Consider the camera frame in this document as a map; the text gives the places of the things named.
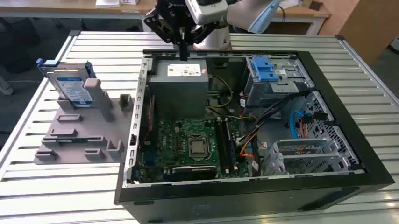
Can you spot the white box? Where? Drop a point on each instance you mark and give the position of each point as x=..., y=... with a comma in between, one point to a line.
x=130, y=2
x=108, y=3

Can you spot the black graphics card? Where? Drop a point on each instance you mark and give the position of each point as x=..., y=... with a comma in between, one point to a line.
x=193, y=173

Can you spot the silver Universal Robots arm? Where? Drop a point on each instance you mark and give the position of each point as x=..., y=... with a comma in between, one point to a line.
x=216, y=37

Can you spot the small dark block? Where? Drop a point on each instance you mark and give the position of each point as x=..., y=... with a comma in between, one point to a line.
x=317, y=5

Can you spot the black office chair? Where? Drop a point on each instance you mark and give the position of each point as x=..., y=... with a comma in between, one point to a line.
x=19, y=46

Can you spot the grey power supply unit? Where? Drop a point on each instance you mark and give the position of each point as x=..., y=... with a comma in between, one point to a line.
x=178, y=98

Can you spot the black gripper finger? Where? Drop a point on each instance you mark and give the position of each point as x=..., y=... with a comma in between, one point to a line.
x=158, y=25
x=188, y=46

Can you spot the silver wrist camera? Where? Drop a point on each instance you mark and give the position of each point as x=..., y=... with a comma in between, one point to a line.
x=209, y=11

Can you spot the green motherboard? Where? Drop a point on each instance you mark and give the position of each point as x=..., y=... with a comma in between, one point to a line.
x=174, y=140

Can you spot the grey metal drive cage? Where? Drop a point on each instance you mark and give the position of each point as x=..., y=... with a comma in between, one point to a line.
x=262, y=93

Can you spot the grey parts rack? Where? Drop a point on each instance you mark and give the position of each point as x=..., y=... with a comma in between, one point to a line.
x=88, y=130

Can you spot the white desk leg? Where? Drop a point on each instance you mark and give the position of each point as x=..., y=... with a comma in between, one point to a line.
x=6, y=87

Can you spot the RAM stick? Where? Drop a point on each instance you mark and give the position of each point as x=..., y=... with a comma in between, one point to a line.
x=232, y=149
x=72, y=140

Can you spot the hard disk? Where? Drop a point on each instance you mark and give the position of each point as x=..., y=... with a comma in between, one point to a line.
x=73, y=89

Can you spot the black CPU socket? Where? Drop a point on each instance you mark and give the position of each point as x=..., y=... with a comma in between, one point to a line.
x=200, y=159

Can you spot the wooden desk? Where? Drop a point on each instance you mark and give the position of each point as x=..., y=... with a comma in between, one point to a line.
x=78, y=8

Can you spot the silver CPU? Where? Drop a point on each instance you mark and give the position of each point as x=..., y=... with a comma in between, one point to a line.
x=198, y=148

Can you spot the black PC case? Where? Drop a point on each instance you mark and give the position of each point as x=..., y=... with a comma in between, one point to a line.
x=218, y=200

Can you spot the blue plastic drive latch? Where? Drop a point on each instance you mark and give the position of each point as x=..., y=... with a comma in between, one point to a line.
x=264, y=70

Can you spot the black RAM slot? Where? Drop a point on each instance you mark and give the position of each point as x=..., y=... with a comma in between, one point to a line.
x=221, y=144

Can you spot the metal disk bay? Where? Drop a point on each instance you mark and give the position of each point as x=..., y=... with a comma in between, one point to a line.
x=309, y=156

